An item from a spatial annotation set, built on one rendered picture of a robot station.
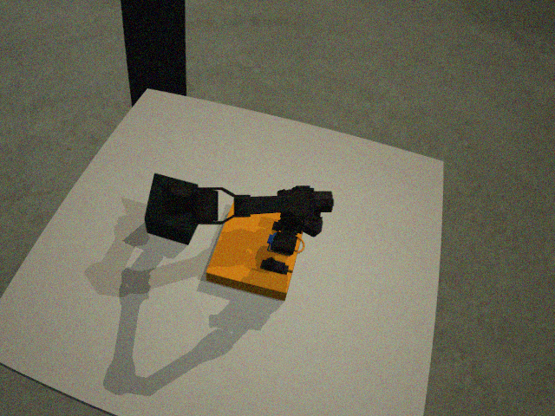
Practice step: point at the orange flat deck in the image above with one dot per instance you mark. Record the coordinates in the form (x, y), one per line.
(243, 260)

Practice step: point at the blue micro servo with orange cable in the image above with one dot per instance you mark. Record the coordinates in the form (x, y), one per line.
(271, 237)

